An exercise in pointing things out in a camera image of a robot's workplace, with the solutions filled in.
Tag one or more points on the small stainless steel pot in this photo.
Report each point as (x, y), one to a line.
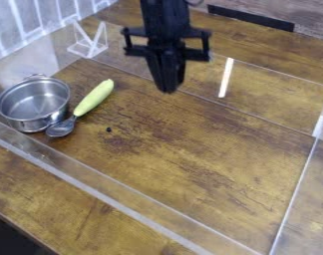
(35, 103)

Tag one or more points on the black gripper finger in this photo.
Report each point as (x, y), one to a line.
(157, 66)
(175, 70)

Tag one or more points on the clear acrylic barrier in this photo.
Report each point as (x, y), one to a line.
(300, 232)
(173, 224)

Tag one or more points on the clear acrylic triangle stand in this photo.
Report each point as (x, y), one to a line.
(89, 47)

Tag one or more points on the green handled metal spoon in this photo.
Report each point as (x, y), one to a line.
(90, 101)

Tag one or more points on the black strip on table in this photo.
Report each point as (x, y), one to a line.
(252, 18)

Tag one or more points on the clear acrylic right barrier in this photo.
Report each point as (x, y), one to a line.
(300, 232)

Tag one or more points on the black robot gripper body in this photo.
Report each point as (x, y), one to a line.
(166, 31)

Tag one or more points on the clear acrylic front barrier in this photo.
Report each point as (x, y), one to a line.
(173, 224)

